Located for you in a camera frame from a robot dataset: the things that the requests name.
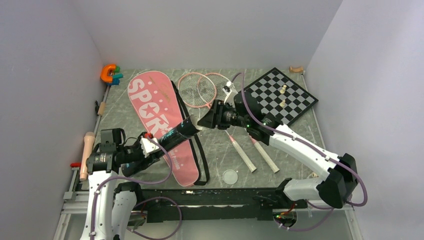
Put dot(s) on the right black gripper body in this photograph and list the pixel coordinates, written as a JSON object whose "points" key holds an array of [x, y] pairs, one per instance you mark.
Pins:
{"points": [[228, 116]]}

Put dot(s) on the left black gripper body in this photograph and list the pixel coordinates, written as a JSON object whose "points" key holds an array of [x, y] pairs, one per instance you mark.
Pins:
{"points": [[133, 153]]}

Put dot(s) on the black shuttlecock tube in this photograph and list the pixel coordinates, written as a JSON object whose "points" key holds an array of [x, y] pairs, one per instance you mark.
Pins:
{"points": [[179, 134]]}

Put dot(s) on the clear tube lid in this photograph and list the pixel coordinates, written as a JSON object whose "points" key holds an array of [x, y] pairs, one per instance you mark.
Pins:
{"points": [[230, 177]]}

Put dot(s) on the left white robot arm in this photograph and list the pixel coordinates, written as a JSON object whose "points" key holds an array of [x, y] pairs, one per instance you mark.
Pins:
{"points": [[110, 204]]}

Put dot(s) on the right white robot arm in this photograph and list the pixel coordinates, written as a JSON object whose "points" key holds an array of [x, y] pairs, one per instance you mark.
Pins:
{"points": [[337, 175]]}

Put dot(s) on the right pink badminton racket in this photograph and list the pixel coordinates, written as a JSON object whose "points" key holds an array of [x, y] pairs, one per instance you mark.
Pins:
{"points": [[221, 81]]}

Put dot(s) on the pink badminton racket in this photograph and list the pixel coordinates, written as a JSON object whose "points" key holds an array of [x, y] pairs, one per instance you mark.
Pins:
{"points": [[198, 90], [221, 81]]}

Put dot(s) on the left pink badminton racket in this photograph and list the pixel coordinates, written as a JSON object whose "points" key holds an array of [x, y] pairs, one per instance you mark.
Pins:
{"points": [[198, 90]]}

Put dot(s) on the small wooden brush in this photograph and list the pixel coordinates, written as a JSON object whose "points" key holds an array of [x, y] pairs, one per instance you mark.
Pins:
{"points": [[100, 107]]}

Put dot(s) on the pink racket bag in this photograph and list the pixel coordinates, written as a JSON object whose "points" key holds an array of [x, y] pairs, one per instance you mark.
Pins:
{"points": [[153, 97]]}

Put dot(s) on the red clamp knob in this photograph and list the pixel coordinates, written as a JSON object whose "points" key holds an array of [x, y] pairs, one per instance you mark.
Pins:
{"points": [[76, 165]]}

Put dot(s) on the black white chessboard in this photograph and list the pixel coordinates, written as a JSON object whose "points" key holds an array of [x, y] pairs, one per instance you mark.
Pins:
{"points": [[266, 90]]}

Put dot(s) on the white chess piece upper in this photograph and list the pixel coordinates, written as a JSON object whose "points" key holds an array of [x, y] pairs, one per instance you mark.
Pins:
{"points": [[283, 89]]}

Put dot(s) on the blue green toy blocks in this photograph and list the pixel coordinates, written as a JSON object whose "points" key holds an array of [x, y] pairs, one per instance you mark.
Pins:
{"points": [[117, 77]]}

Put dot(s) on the orange C toy block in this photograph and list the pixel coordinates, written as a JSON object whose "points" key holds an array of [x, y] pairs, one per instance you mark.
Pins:
{"points": [[107, 73]]}

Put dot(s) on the wooden arch block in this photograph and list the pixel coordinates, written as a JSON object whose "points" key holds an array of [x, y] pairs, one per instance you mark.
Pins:
{"points": [[298, 69]]}

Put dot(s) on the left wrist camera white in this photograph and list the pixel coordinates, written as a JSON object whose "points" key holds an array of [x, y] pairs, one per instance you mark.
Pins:
{"points": [[149, 146]]}

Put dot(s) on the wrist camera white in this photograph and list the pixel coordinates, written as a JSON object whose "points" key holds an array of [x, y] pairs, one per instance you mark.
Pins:
{"points": [[230, 93], [149, 146]]}

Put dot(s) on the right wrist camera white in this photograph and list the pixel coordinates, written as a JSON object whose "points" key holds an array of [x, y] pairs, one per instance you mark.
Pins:
{"points": [[230, 93]]}

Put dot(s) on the beige handle tool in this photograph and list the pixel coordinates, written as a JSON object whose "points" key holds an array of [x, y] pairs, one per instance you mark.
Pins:
{"points": [[88, 140]]}

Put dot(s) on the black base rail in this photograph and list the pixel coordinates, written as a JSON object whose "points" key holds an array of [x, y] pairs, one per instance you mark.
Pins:
{"points": [[211, 203]]}

